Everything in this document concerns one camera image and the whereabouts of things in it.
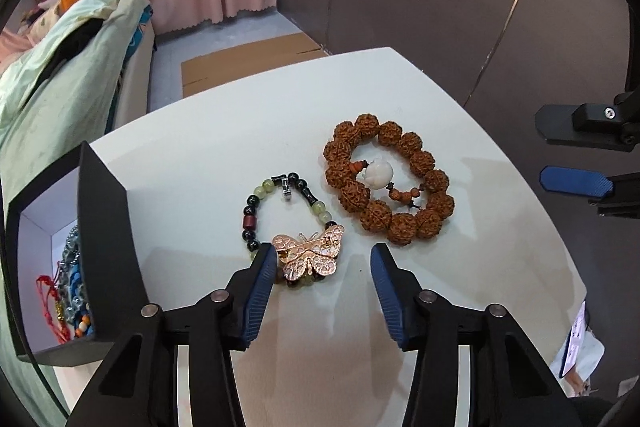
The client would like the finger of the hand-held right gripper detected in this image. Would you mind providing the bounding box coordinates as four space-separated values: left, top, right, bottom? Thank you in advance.
540 166 640 222
534 91 640 152

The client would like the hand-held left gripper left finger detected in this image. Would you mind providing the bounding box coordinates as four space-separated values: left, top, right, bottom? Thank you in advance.
65 246 278 427

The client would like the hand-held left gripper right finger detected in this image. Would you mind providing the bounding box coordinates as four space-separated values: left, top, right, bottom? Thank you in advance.
370 243 583 427

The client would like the rose gold butterfly brooch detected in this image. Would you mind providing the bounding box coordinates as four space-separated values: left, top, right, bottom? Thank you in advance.
271 223 347 285

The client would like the green and black bead bracelet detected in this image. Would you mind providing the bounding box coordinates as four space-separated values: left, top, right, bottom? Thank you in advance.
241 174 341 290

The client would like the black gift box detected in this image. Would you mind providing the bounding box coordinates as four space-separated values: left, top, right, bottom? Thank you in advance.
5 141 151 367

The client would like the brown bead bracelet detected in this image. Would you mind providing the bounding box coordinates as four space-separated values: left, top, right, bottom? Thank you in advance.
322 112 456 244

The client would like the blue flower hair tie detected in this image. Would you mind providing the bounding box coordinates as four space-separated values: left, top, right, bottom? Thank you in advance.
65 264 93 338

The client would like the silver chain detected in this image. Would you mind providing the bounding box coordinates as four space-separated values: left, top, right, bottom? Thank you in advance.
57 224 82 308

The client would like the red string bracelet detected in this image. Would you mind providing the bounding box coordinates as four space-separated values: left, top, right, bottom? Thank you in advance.
35 274 73 345

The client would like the smartphone at table edge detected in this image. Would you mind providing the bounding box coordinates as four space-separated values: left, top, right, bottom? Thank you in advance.
550 301 606 394

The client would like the cardboard sheet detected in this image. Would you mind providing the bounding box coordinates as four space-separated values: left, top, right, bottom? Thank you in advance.
181 32 328 98

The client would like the bed with green sheet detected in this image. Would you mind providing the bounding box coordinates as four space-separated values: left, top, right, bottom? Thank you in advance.
0 0 157 418

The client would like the black garment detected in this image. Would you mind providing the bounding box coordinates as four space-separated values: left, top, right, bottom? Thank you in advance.
42 18 103 78

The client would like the pale green quilt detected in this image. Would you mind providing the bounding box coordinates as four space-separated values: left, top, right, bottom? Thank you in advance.
0 0 146 118

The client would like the patterned pillow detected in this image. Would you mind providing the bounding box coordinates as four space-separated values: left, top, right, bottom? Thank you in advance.
22 3 65 35

